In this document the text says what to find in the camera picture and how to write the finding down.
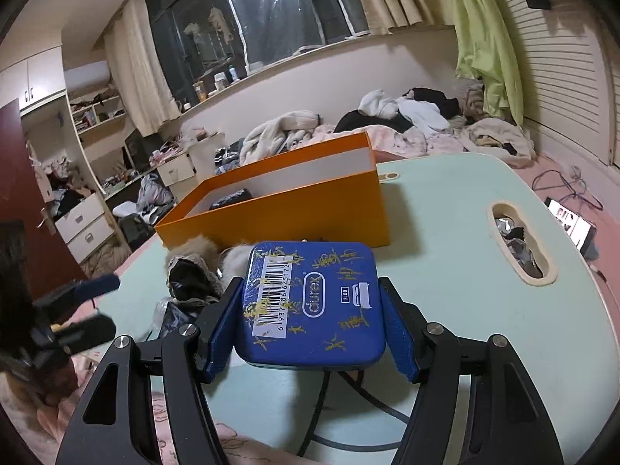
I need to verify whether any black lace garment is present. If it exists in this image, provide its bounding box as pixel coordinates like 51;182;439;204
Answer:
167;254;223;302

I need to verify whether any lime green hanging garment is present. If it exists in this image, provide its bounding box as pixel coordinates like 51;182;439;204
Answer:
449;0;524;126

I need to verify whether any black cable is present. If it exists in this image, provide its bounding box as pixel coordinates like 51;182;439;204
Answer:
294;366;413;459

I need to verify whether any brown fluffy pompom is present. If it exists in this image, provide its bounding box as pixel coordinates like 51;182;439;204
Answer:
165;235;220;272

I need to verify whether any white drawer cabinet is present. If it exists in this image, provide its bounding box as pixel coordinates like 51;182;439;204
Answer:
55;194;115;264

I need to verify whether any white fluffy pompom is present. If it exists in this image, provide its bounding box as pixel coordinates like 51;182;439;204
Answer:
221;245;254;290

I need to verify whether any blue tin box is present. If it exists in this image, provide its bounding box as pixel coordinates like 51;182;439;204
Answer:
235;241;386;370

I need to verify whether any cream knit sweater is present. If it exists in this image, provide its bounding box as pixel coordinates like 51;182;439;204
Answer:
239;110;322;166

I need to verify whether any pink floral blanket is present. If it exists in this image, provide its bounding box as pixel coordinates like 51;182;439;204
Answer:
0;371;311;465

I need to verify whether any orange cardboard box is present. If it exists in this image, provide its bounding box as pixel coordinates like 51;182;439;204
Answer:
155;133;390;249

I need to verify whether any white clothes pile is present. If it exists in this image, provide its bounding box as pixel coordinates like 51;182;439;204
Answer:
358;89;451;136

